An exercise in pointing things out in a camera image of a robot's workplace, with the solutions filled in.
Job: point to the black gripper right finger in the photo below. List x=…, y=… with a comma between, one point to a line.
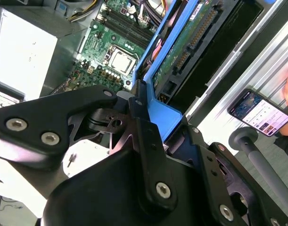
x=219, y=188

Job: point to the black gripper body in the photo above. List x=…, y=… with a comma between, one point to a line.
x=99, y=200

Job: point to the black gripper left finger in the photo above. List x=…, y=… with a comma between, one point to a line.
x=40, y=115

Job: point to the hard disk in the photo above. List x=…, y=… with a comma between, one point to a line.
x=167, y=115

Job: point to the black smartphone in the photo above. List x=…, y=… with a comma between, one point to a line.
x=259, y=113

